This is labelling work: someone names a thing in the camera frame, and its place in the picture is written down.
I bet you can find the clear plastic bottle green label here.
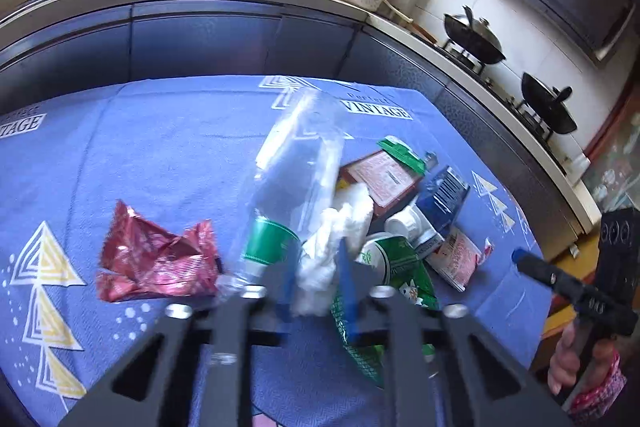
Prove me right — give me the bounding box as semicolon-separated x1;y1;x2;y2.
217;87;352;303

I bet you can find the green snack bag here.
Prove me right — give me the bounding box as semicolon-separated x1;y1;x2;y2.
330;231;441;388

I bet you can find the black wok with lid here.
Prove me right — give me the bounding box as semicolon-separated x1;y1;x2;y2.
442;5;507;66

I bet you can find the person's right forearm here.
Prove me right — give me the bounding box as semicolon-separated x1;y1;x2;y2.
569;351;629;424

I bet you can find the blue printed tablecloth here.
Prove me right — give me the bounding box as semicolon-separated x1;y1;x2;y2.
0;74;551;427

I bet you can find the small white plastic bottle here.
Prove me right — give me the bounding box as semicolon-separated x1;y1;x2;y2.
384;207;432;241

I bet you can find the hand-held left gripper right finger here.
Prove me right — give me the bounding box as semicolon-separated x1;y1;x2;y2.
339;238;574;427

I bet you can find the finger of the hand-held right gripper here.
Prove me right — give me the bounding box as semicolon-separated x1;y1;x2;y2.
512;248;640;338

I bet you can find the white tissue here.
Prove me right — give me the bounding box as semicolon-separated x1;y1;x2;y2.
292;182;376;319

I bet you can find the blue and white carton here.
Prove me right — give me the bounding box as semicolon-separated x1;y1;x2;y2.
415;166;472;258

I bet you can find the green and white carton box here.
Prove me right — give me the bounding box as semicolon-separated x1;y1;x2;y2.
376;136;436;178

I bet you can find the red crumpled foil wrapper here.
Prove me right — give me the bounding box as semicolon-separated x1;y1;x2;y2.
96;199;222;303

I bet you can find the red and white packet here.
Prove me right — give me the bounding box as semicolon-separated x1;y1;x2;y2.
425;227;496;293

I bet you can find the gas stove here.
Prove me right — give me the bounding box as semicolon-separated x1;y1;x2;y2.
430;37;571;160

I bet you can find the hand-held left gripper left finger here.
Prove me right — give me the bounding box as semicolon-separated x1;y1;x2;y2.
57;252;301;427

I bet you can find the brown red flat box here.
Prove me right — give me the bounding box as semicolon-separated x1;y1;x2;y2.
337;150;426;214

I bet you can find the person's right hand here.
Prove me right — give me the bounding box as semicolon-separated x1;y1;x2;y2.
546;324;619;400

